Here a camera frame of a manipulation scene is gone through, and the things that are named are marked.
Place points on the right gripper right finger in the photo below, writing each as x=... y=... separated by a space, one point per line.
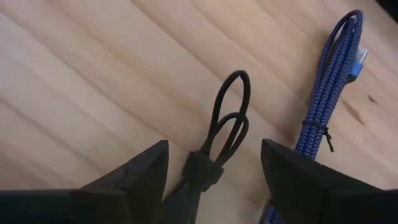
x=326 y=202

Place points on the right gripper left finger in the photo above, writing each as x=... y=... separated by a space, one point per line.
x=93 y=208

